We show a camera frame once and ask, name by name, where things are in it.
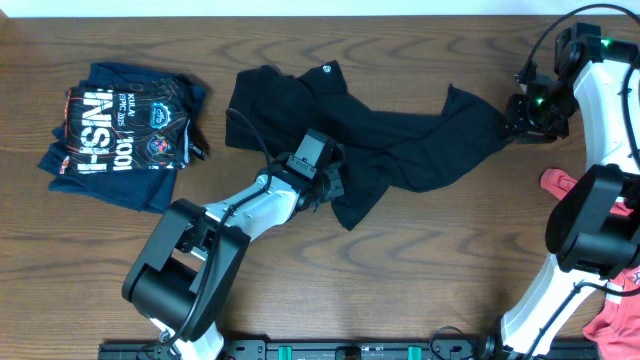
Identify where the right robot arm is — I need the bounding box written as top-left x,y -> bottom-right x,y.
477,22 -> 639,359

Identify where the black t-shirt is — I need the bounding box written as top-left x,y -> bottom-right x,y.
225,61 -> 508,230

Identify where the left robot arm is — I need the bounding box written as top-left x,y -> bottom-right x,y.
99,143 -> 344,359

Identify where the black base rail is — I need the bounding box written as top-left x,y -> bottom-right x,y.
97,338 -> 601,360

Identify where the folded navy printed t-shirt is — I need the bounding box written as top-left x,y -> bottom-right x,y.
38,62 -> 207,214

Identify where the red printed t-shirt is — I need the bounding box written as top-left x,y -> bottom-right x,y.
540,168 -> 639,360

